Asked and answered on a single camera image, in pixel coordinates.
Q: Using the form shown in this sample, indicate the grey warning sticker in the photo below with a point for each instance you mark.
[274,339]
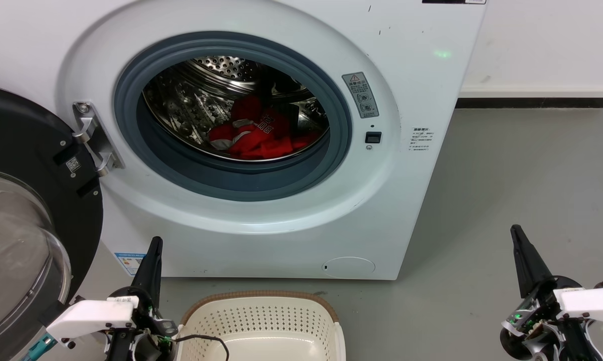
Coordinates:
[360,95]

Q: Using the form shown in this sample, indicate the stainless steel washing machine drum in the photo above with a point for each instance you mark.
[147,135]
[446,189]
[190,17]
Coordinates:
[186,100]

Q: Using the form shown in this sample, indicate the black round washer door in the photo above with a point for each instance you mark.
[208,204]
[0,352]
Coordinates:
[25,150]

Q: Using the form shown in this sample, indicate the red clothing with white print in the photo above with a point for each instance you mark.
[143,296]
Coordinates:
[261,138]

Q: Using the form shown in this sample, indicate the cream perforated laundry basket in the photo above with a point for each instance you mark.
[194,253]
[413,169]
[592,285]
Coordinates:
[261,321]

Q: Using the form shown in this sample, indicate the QR code sticker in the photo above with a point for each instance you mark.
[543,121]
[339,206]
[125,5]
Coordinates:
[73,165]

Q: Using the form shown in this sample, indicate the grey rubber door gasket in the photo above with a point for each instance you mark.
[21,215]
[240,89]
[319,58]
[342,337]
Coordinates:
[231,183]

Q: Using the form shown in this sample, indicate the blue energy label sticker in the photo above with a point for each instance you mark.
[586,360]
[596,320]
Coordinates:
[129,263]

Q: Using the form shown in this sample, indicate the round white filter cover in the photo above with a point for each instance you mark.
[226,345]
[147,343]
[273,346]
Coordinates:
[349,267]

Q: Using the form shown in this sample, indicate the metal door hinge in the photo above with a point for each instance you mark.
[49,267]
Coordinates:
[93,140]

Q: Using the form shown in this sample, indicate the small text sticker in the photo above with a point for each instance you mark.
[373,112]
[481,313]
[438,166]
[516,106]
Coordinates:
[421,139]

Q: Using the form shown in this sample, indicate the black door latch socket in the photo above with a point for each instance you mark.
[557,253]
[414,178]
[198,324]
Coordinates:
[373,137]

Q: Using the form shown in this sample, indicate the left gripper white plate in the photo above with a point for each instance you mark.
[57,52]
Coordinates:
[90,316]

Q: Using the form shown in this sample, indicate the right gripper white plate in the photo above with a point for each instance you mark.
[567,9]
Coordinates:
[587,303]

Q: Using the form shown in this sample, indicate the white front-load washing machine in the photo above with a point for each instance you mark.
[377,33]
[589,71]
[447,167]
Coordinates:
[291,235]

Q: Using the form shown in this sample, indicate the white and black baseboard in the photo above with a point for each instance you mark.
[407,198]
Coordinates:
[532,98]

